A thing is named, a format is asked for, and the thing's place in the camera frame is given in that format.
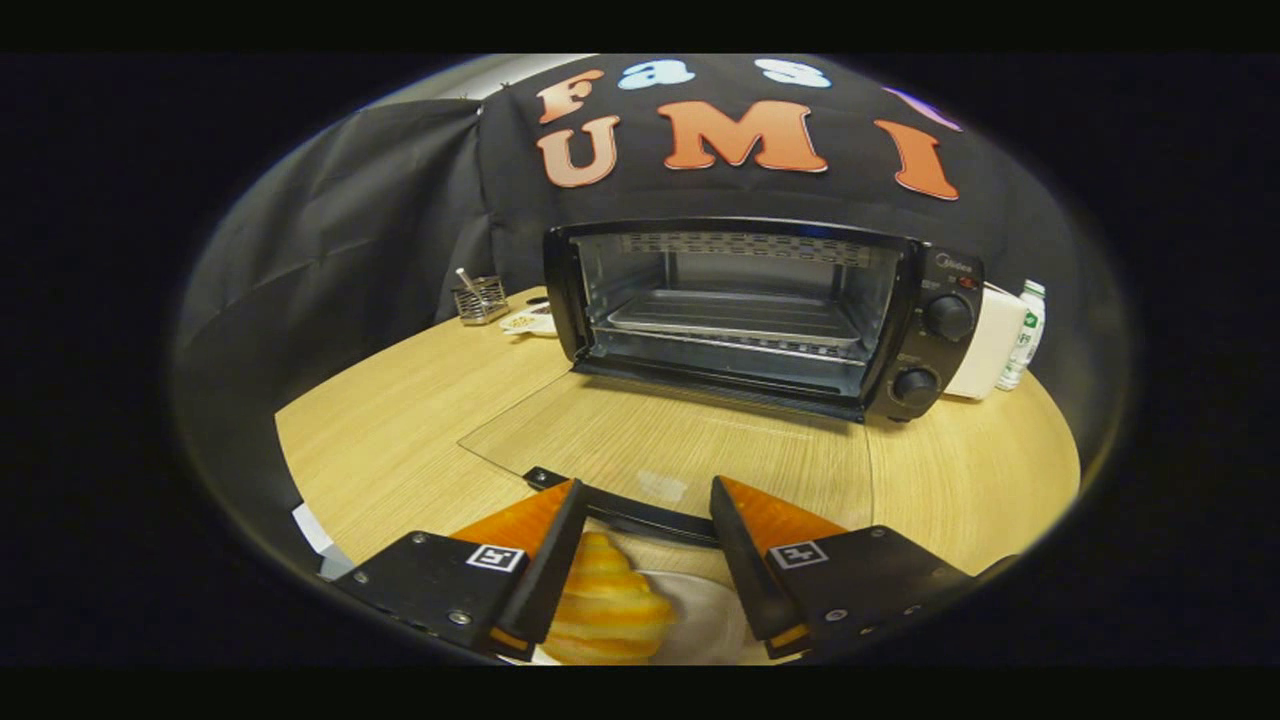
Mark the metal oven tray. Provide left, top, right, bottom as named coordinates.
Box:
left=608, top=290, right=863, bottom=349

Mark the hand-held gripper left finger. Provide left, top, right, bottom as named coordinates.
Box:
left=335, top=480, right=589, bottom=662

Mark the white plate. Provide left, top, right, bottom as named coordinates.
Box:
left=530, top=570, right=776, bottom=666

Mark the golden croissant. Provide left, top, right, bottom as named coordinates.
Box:
left=540, top=532, right=676, bottom=665

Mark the metal wire utensil holder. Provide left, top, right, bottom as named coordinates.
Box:
left=455, top=267, right=509, bottom=326

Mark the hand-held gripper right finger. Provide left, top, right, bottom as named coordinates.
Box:
left=711, top=477, right=976, bottom=660

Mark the small white patterned dish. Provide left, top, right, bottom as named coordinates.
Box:
left=500, top=305, right=558, bottom=338

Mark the white plastic bottle green label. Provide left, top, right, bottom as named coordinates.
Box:
left=997, top=280, right=1047, bottom=392

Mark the black toaster oven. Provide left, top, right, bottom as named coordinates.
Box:
left=458, top=217, right=986, bottom=546

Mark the black backdrop cloth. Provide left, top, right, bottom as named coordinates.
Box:
left=170, top=55, right=1131, bottom=561

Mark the white bread toaster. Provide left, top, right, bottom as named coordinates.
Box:
left=945, top=283, right=1029, bottom=401

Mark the white paper sheet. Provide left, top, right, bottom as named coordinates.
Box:
left=292, top=503, right=353, bottom=581

